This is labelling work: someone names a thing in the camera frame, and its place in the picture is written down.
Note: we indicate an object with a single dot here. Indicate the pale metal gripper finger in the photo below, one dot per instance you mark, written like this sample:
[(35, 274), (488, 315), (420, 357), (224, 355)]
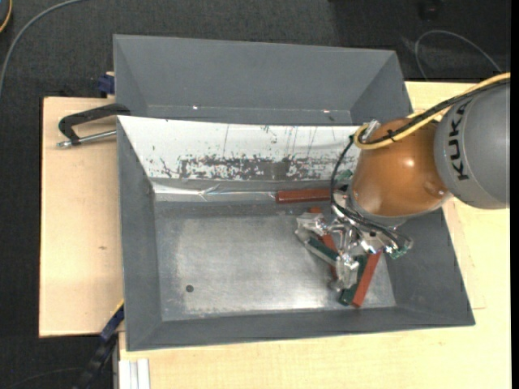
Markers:
[(345, 273), (309, 226)]

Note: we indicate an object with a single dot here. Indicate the red-brown flat block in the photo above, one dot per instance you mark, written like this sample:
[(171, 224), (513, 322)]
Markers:
[(328, 242), (302, 195), (367, 278)]

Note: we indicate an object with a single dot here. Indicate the grey metal bin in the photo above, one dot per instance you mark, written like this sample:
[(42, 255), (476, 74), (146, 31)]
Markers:
[(243, 266)]

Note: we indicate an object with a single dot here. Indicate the pale wood flat board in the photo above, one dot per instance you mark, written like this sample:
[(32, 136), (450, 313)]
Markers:
[(77, 217)]

